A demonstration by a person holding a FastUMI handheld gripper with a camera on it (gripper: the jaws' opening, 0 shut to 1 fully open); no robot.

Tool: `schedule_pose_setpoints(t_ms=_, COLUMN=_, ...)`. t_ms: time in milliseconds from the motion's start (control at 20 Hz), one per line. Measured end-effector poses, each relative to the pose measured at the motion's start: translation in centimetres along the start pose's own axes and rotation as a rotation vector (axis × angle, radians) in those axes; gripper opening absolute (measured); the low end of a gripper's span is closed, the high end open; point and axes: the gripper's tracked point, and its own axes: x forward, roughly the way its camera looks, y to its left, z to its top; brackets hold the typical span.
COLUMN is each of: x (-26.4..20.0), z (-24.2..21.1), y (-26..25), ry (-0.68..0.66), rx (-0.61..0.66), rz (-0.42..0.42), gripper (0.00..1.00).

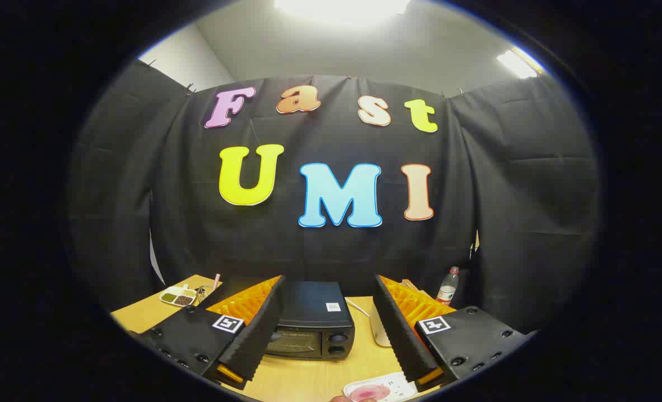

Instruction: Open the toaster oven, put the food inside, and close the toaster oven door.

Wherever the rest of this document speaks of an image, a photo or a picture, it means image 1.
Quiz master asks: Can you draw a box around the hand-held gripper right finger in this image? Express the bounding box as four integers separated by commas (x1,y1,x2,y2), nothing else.
373,274,535,391

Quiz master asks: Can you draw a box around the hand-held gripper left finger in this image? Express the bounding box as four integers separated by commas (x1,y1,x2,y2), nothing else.
133,275,286,390

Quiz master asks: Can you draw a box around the white square plate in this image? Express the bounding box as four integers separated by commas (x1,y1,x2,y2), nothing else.
343,372,418,402

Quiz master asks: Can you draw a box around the black toaster oven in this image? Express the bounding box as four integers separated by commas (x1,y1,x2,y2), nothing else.
264,281,356,360

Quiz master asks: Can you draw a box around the pink ham slice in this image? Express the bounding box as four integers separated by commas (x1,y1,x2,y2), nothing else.
349,384,391,402

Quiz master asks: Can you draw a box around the white toaster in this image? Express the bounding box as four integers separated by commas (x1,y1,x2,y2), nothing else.
369,304,393,348

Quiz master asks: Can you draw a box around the clear bottle with red label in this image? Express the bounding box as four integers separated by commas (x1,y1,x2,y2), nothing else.
436,266,460,306

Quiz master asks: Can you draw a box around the white divided dish of beans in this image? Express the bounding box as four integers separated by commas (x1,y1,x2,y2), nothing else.
159,285,198,308

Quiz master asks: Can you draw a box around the small ceiling light panel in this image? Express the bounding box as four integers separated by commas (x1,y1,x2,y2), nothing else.
497,49,544,79

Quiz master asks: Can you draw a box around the large ceiling light panel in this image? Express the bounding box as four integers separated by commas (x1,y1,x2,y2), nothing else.
274,0,411,17

